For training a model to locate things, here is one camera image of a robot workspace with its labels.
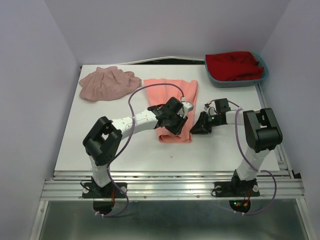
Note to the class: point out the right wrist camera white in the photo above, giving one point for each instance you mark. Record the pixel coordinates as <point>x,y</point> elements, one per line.
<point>210,109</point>

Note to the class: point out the blue grey plastic basket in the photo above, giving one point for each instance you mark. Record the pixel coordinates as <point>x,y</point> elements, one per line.
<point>242,83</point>

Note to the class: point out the salmon orange skirt pile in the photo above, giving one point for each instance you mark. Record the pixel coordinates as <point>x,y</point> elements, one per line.
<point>162,93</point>

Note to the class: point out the aluminium rail frame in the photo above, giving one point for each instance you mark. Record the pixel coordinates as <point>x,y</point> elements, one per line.
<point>169,189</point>

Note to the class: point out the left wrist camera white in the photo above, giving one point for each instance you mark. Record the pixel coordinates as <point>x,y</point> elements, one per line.
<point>186,108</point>

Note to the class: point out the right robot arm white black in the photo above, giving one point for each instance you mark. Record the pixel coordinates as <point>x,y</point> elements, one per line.
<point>257,133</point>

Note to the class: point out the dusty pink pleated skirt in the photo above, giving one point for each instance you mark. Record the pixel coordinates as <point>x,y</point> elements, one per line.
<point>108,84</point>

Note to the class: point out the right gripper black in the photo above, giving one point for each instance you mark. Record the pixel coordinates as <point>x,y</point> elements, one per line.
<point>200,127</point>

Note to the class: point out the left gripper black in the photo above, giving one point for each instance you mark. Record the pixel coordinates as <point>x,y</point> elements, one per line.
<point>177,129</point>

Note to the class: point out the red garment in basket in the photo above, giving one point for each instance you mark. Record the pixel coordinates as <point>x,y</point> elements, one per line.
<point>234,66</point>

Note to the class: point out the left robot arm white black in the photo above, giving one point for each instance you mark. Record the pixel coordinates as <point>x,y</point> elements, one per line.
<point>102,142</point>

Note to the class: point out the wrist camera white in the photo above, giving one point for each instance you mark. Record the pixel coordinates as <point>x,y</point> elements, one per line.
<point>210,109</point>
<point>186,108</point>

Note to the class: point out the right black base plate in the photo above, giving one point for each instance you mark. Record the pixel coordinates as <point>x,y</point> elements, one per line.
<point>227,189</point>

